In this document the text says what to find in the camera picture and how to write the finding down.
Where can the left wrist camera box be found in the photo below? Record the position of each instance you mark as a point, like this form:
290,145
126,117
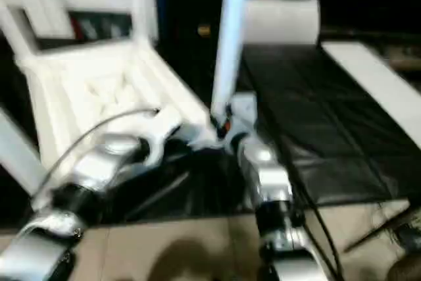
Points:
164,129

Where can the white plastic table leg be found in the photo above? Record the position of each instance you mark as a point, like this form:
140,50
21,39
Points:
138,4
16,31
230,37
16,149

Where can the black floor stand bar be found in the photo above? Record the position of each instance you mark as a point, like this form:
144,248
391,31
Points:
381,231

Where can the white plastic bag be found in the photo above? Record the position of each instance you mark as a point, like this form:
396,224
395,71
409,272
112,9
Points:
283,19

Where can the small brown block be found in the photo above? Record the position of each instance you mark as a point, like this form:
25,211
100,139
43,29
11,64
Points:
204,29

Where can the flat white board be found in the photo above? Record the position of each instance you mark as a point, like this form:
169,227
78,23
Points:
375,83

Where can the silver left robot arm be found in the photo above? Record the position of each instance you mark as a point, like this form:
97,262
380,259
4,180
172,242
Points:
92,176

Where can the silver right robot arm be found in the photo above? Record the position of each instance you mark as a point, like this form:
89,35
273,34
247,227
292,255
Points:
270,182

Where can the black work mat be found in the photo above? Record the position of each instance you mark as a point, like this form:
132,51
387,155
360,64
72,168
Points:
309,110

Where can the white plastic table top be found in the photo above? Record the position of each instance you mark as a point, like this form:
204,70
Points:
99,83

